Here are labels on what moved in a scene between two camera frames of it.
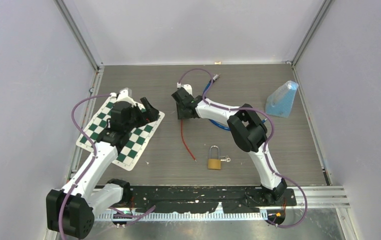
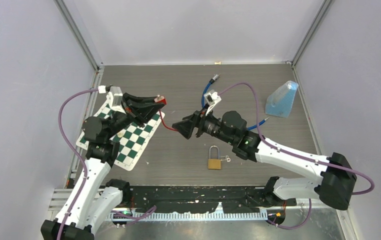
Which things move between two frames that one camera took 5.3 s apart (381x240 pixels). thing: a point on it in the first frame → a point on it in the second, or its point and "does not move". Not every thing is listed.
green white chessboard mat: (128, 156) does not move
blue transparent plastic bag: (280, 101) does not move
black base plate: (197, 199) does not move
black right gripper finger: (182, 112) → (185, 127)
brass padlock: (214, 163) does not move
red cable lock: (185, 142) → (161, 99)
